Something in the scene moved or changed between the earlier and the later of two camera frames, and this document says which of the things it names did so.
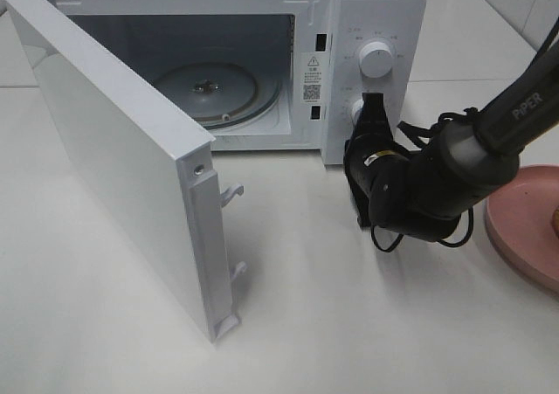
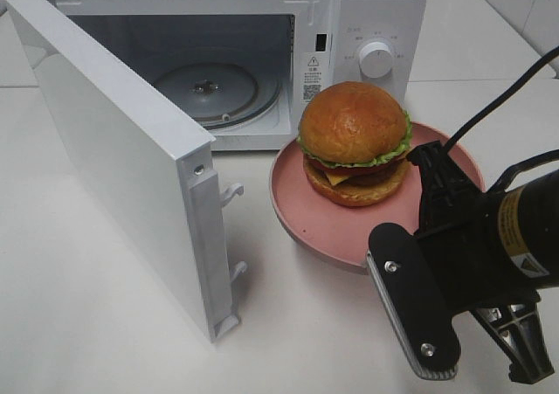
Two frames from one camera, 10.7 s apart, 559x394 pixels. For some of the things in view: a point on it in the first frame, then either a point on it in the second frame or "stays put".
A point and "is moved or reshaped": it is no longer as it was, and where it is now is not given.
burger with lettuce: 555,222 is moved or reshaped
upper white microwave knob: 376,59 stays put
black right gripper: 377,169 → 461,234
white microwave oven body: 258,62 stays put
